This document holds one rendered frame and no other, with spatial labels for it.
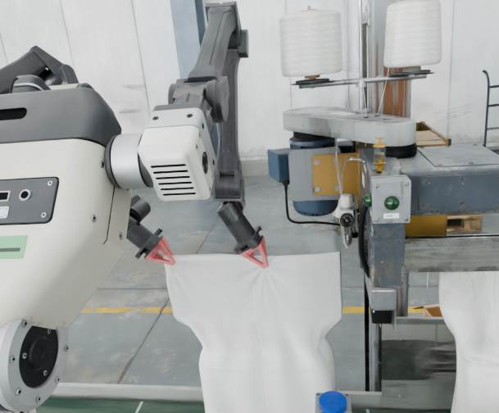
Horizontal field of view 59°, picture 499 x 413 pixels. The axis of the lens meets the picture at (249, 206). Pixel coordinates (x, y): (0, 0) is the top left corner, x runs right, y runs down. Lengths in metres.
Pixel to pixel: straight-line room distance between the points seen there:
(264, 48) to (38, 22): 3.14
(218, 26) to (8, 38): 6.49
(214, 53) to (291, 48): 0.29
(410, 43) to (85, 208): 0.87
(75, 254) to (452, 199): 0.74
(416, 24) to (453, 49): 5.09
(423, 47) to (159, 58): 5.44
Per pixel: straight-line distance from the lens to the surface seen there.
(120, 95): 6.71
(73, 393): 2.06
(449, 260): 1.25
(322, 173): 1.35
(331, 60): 1.21
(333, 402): 1.09
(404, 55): 1.23
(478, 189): 1.03
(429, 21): 1.24
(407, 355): 1.66
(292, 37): 1.21
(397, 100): 1.45
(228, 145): 1.14
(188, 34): 5.87
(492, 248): 1.27
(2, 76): 1.30
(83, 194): 0.71
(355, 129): 1.16
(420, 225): 1.34
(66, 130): 0.76
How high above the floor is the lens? 1.59
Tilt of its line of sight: 18 degrees down
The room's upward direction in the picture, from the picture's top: 6 degrees counter-clockwise
